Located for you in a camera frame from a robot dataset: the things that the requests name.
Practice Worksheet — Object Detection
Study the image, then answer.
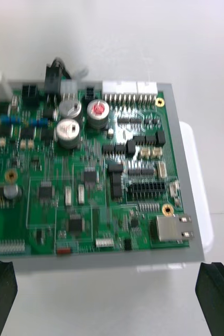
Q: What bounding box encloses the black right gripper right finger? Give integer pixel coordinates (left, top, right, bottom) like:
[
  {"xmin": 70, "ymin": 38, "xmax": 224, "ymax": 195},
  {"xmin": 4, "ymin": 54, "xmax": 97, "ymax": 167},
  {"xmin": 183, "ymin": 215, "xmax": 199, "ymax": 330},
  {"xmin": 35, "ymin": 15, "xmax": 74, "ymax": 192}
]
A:
[{"xmin": 195, "ymin": 261, "xmax": 224, "ymax": 336}]

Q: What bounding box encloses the green circuit board grey frame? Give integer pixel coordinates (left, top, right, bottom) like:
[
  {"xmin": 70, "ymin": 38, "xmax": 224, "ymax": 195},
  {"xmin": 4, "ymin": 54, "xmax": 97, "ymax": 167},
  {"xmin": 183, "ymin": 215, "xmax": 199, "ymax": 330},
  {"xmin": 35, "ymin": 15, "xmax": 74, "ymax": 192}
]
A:
[{"xmin": 0, "ymin": 70, "xmax": 206, "ymax": 274}]

